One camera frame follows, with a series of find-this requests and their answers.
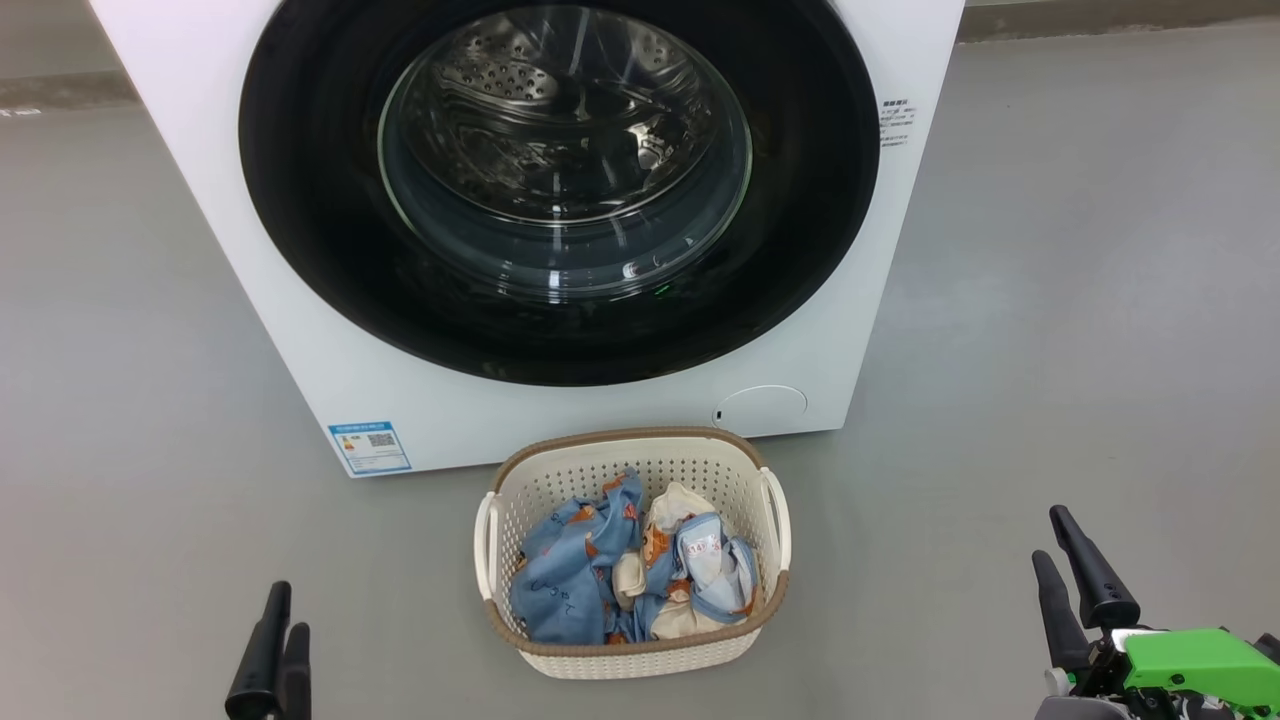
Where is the cream perforated laundry basket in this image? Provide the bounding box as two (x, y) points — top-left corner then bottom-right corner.
(474, 427), (792, 681)

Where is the blue energy label sticker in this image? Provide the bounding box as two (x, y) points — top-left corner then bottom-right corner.
(328, 421), (412, 475)

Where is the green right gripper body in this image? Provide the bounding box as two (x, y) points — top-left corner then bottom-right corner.
(1035, 628), (1280, 720)

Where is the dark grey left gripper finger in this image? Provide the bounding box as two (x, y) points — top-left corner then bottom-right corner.
(275, 622), (312, 720)
(225, 582), (293, 720)

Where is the white front-load washing machine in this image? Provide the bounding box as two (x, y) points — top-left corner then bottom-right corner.
(88, 0), (966, 479)

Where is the cream and blue garment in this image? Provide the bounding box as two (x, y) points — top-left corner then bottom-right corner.
(612, 482), (761, 641)

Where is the blue bear-print garment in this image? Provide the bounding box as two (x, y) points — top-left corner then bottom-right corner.
(510, 468), (646, 646)

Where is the black washer door with glass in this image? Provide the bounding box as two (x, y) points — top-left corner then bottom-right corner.
(238, 0), (881, 387)

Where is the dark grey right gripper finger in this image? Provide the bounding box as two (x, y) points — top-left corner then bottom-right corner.
(1032, 550), (1093, 673)
(1049, 505), (1141, 631)

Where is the round drain filter cover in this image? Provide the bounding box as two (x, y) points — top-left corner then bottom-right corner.
(712, 385), (809, 436)

